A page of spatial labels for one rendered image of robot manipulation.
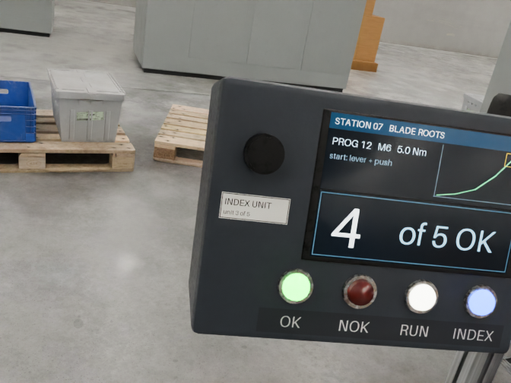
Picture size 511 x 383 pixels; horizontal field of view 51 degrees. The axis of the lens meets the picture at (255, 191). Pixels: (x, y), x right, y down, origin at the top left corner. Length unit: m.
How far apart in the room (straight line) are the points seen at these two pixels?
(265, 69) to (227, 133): 6.21
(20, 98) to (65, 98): 0.65
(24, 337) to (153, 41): 4.59
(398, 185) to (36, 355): 1.74
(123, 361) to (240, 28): 4.94
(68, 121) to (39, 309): 1.50
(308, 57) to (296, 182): 6.37
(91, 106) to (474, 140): 3.08
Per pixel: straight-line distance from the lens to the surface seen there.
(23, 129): 3.41
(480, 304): 0.45
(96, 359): 2.00
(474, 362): 0.59
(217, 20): 6.32
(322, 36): 6.76
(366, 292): 0.41
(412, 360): 2.30
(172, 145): 3.63
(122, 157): 3.42
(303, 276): 0.40
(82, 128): 3.45
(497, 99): 1.39
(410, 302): 0.43
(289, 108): 0.38
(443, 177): 0.42
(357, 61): 9.19
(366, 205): 0.40
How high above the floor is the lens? 1.33
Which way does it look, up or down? 23 degrees down
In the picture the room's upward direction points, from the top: 10 degrees clockwise
